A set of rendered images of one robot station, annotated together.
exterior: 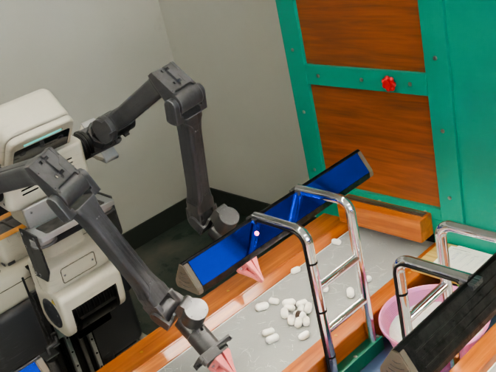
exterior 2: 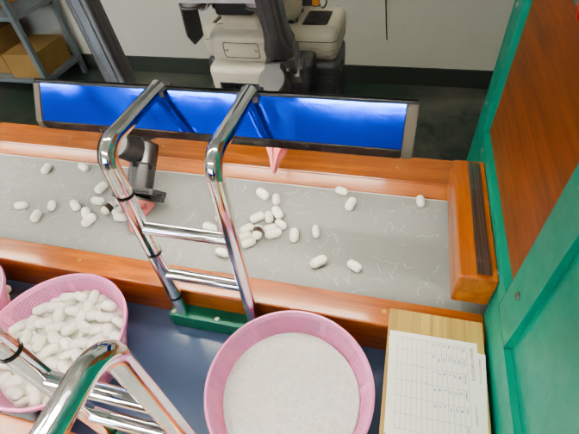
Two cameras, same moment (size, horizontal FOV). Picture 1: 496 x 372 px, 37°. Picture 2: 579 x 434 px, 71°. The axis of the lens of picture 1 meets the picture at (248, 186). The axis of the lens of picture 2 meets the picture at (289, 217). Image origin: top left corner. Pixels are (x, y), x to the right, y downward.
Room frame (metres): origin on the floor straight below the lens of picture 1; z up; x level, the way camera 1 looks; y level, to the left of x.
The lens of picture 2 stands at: (1.36, -0.60, 1.41)
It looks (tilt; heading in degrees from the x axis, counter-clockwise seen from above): 46 degrees down; 57
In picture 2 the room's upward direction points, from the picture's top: 6 degrees counter-clockwise
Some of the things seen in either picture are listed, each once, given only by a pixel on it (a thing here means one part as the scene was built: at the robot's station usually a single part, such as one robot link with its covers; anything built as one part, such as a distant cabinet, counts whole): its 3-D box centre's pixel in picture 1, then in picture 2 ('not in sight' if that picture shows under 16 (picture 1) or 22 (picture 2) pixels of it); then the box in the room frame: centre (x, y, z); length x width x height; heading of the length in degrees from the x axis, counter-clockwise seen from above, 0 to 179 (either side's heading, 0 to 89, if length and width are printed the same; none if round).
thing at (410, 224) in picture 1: (383, 216); (469, 224); (1.90, -0.37, 0.83); 0.30 x 0.06 x 0.07; 39
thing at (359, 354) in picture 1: (317, 285); (213, 222); (1.52, -0.11, 0.90); 0.20 x 0.19 x 0.45; 129
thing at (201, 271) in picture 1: (280, 213); (210, 108); (1.58, -0.06, 1.08); 0.62 x 0.08 x 0.07; 129
